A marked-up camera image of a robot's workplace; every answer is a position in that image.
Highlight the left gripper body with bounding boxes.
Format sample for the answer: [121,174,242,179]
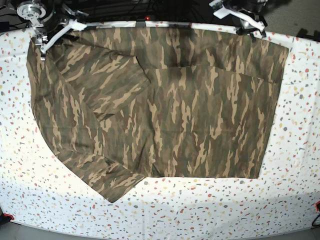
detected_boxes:
[236,7,268,35]

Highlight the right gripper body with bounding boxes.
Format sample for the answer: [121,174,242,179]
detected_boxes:
[33,10,70,47]

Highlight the camouflage T-shirt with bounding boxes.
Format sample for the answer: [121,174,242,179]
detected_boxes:
[26,27,289,203]

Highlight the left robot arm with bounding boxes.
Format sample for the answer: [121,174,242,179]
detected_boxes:
[208,0,268,38]

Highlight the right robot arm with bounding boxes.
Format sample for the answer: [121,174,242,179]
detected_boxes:
[16,0,88,61]

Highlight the red corner clamp left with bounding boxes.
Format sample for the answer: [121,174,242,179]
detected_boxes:
[2,213,14,222]

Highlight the red corner clamp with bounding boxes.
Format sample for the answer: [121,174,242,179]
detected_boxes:
[315,201,320,212]
[2,213,14,222]

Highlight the red corner clamp right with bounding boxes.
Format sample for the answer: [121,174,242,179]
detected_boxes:
[315,201,320,212]

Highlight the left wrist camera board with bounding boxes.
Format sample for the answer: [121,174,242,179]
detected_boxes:
[209,0,223,9]

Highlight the black cables behind table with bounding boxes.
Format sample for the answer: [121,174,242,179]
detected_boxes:
[0,0,213,26]

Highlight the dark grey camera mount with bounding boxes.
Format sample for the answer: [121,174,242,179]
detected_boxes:
[135,21,146,28]

